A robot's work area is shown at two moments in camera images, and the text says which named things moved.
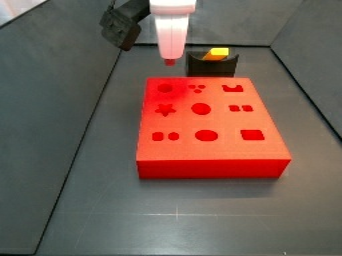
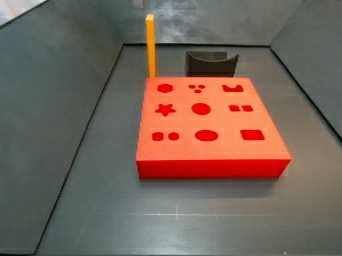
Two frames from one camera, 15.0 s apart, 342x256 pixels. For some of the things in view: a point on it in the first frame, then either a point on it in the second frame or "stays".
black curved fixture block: (210, 68) stays
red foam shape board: (206, 128) stays
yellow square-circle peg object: (216, 54) → (149, 23)
